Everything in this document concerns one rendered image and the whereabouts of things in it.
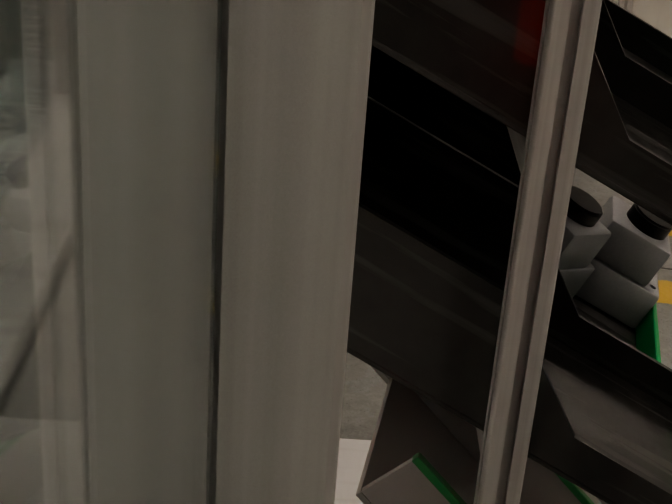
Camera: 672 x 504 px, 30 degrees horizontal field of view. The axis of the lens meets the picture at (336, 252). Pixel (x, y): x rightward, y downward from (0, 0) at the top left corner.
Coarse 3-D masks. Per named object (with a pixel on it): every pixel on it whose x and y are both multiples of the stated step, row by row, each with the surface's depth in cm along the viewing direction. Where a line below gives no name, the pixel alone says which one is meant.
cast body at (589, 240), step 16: (576, 192) 78; (576, 208) 77; (592, 208) 78; (576, 224) 77; (592, 224) 78; (576, 240) 76; (592, 240) 78; (560, 256) 76; (576, 256) 78; (592, 256) 79; (576, 272) 80; (576, 288) 81
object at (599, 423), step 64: (384, 128) 71; (384, 192) 73; (448, 192) 72; (512, 192) 71; (384, 256) 60; (448, 256) 60; (384, 320) 62; (448, 320) 61; (576, 320) 74; (448, 384) 63; (576, 384) 72; (640, 384) 75; (576, 448) 63; (640, 448) 70
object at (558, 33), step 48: (576, 0) 51; (576, 48) 51; (576, 96) 52; (528, 144) 54; (576, 144) 53; (528, 192) 54; (528, 240) 55; (528, 288) 57; (528, 336) 58; (528, 384) 59; (528, 432) 60; (480, 480) 62
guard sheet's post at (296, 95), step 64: (256, 0) 10; (320, 0) 10; (256, 64) 11; (320, 64) 11; (256, 128) 11; (320, 128) 11; (256, 192) 11; (320, 192) 11; (256, 256) 11; (320, 256) 11; (256, 320) 12; (320, 320) 12; (256, 384) 12; (320, 384) 12; (256, 448) 12; (320, 448) 12
